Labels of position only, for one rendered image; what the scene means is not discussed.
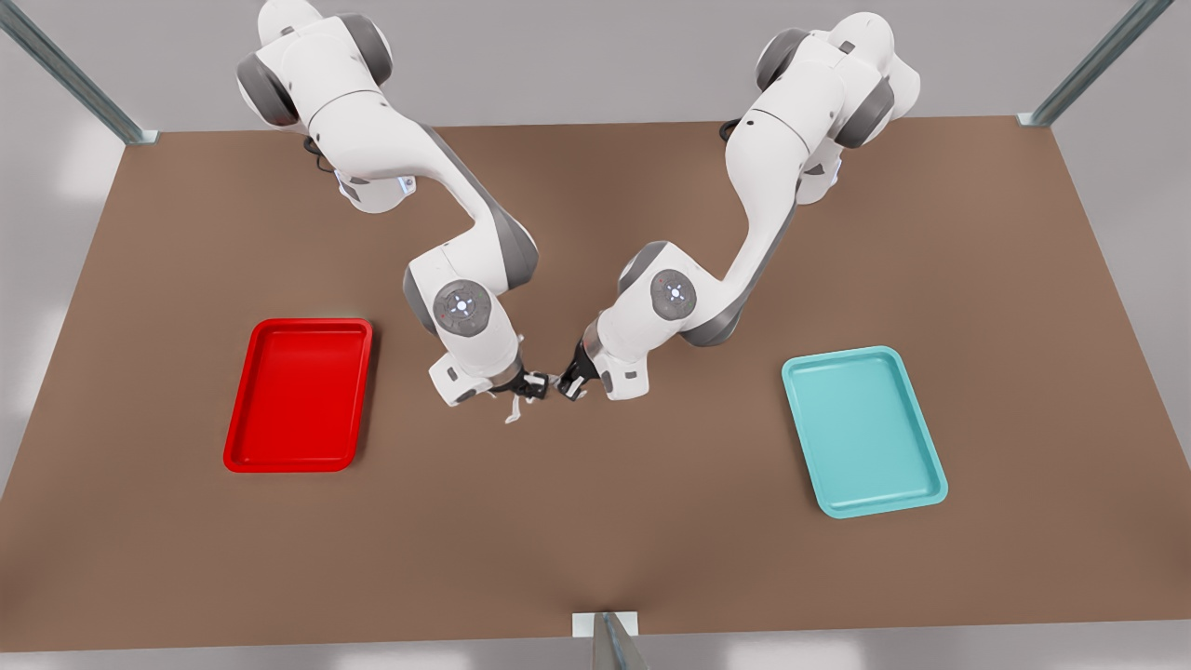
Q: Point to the white drainage pipe clamp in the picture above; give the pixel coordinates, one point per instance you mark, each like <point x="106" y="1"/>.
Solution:
<point x="514" y="408"/>

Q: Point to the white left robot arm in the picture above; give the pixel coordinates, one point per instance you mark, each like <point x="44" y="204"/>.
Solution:
<point x="791" y="140"/>

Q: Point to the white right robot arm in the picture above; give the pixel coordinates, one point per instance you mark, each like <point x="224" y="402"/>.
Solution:
<point x="372" y="140"/>

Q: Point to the red rectangular tray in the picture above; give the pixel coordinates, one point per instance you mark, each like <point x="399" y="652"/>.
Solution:
<point x="299" y="394"/>

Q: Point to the teal rectangular tray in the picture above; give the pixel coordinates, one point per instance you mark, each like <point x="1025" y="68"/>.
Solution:
<point x="863" y="431"/>

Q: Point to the silver frame post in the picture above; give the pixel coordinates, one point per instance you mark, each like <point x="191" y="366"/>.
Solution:
<point x="1098" y="60"/>
<point x="65" y="70"/>
<point x="614" y="644"/>

